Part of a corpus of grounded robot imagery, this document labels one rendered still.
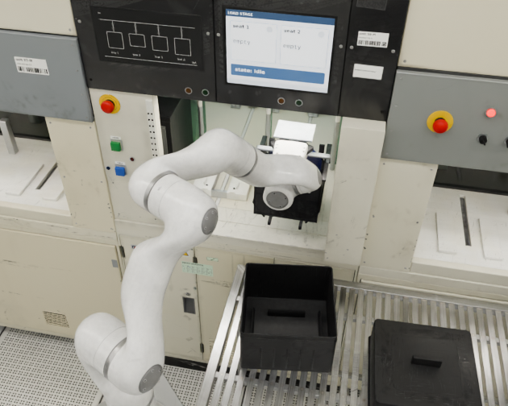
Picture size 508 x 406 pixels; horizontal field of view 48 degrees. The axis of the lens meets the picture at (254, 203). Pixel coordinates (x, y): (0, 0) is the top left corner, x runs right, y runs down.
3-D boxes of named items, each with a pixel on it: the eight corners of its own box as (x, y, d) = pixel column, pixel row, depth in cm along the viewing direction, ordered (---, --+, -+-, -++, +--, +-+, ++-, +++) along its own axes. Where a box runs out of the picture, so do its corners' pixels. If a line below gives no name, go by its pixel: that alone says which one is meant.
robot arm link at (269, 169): (281, 130, 134) (322, 163, 161) (221, 145, 140) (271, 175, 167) (285, 166, 132) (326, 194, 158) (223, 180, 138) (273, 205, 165)
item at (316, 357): (244, 297, 192) (245, 262, 181) (327, 300, 192) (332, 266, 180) (239, 368, 171) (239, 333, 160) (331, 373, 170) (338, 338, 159)
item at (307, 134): (247, 221, 192) (249, 143, 172) (260, 185, 207) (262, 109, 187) (320, 233, 188) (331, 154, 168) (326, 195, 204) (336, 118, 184)
